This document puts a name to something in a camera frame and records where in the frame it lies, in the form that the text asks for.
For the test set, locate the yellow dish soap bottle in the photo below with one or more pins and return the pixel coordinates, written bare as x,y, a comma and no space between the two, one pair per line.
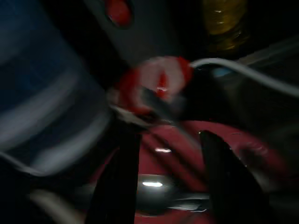
224,23

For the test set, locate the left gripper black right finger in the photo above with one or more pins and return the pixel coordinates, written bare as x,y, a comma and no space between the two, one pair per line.
226,182

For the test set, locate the red round plate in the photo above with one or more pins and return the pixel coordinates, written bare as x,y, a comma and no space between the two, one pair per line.
172,158

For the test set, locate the clear plastic container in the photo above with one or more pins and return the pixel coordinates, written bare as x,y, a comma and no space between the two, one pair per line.
46,112

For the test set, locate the red and white bowl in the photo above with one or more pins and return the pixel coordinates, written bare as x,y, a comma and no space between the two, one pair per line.
151,77

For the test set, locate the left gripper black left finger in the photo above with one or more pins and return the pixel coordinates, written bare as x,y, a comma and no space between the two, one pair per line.
116,177

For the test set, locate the stainless steel sink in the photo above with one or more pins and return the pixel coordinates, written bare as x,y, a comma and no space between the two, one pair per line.
247,102

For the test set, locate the grey thermos with red logo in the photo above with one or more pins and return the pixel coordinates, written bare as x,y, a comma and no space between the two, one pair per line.
151,30

